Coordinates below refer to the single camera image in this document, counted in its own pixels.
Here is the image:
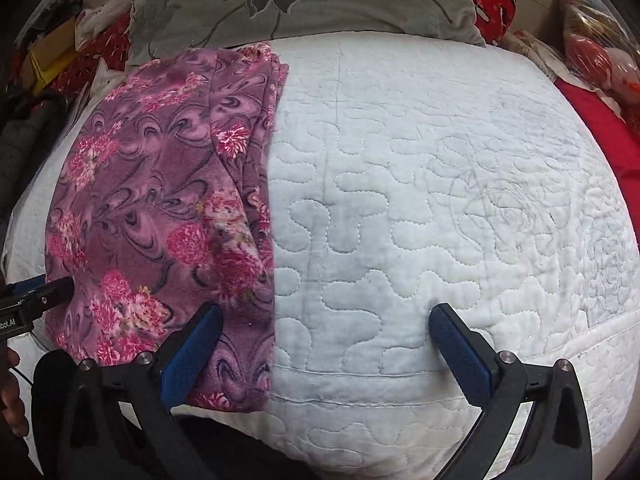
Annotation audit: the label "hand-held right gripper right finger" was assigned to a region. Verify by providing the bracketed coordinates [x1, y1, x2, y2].
[430, 302, 594, 480]

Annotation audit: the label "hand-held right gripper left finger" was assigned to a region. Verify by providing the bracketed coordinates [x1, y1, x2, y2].
[47, 302, 224, 480]

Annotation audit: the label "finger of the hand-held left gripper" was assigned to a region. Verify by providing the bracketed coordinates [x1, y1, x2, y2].
[0, 276, 75, 317]

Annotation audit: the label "purple floral pants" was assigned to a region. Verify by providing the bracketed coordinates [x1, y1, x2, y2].
[44, 42, 292, 412]

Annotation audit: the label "person's left hand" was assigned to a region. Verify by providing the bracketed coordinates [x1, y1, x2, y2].
[0, 347, 32, 438]

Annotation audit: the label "person's dark clothing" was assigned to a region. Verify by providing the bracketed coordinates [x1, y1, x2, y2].
[30, 349, 283, 480]

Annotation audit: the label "black jacket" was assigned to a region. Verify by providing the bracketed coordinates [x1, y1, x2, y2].
[0, 92, 68, 223]

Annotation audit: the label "white quilted blanket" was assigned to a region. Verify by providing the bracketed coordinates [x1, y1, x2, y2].
[0, 35, 640, 480]

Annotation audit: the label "yellow box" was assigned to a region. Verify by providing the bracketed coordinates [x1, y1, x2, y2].
[26, 34, 78, 88]

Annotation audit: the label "red patterned cloth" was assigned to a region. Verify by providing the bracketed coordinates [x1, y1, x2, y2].
[54, 12, 133, 93]

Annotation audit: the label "red bed sheet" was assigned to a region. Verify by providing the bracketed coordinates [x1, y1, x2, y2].
[554, 76, 640, 223]

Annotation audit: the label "white crumpled cloth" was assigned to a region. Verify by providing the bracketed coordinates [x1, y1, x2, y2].
[75, 1, 135, 37]

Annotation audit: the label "clear plastic bag of toys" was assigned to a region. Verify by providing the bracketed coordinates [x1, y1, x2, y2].
[559, 0, 640, 113]

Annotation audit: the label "grey floral pillow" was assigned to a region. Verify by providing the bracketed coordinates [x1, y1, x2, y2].
[125, 0, 487, 70]

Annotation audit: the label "black cable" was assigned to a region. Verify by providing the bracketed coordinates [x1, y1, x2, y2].
[11, 366, 35, 392]

